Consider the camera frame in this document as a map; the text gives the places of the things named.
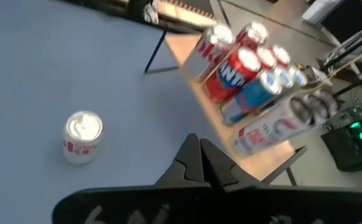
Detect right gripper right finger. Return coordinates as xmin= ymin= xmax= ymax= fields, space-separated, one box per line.
xmin=200 ymin=139 xmax=362 ymax=224

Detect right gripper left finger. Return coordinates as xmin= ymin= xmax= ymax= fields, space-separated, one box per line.
xmin=52 ymin=133 xmax=214 ymax=224

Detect black computer green lights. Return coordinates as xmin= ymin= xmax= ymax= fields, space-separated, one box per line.
xmin=320 ymin=119 xmax=362 ymax=172

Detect white Celsius can black lid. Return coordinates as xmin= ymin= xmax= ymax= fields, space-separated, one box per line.
xmin=302 ymin=93 xmax=331 ymax=125
xmin=230 ymin=96 xmax=315 ymax=158
xmin=319 ymin=88 xmax=340 ymax=118

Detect wooden shelf black metal legs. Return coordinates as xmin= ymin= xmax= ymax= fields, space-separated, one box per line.
xmin=143 ymin=27 xmax=308 ymax=187

